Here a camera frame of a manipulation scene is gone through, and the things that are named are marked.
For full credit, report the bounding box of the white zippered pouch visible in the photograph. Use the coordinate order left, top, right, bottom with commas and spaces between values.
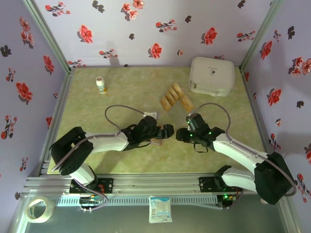
189, 56, 235, 98

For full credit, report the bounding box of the white pill bottle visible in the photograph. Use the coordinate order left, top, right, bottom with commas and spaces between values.
95, 76, 108, 94

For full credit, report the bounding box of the white blue wipes packet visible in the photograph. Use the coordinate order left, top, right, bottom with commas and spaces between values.
148, 195, 173, 223

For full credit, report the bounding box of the clear tape roll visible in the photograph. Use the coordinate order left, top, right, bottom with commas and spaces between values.
26, 197, 54, 223

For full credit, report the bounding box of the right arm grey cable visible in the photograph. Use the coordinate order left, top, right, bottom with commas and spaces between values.
190, 102, 297, 210

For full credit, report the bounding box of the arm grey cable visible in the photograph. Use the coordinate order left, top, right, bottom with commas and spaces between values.
190, 102, 297, 210
52, 104, 147, 213

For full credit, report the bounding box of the left arm grey cable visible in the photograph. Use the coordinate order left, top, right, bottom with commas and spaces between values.
52, 104, 147, 213

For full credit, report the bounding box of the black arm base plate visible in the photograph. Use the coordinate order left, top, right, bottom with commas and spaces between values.
198, 176, 243, 193
69, 178, 114, 195

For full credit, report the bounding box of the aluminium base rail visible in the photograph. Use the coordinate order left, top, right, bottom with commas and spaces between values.
20, 172, 292, 197

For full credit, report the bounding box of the aluminium side rail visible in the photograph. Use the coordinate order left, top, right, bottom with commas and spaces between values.
38, 67, 76, 177
239, 67, 284, 175

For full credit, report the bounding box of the circuit board with wires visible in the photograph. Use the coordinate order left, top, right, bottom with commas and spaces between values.
217, 193, 238, 210
79, 195, 104, 212

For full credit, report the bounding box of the white slotted cable duct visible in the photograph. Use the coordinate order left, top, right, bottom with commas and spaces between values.
52, 196, 218, 205

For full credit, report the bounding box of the aluminium corner post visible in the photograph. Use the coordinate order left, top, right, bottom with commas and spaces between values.
239, 0, 285, 71
22, 0, 76, 75

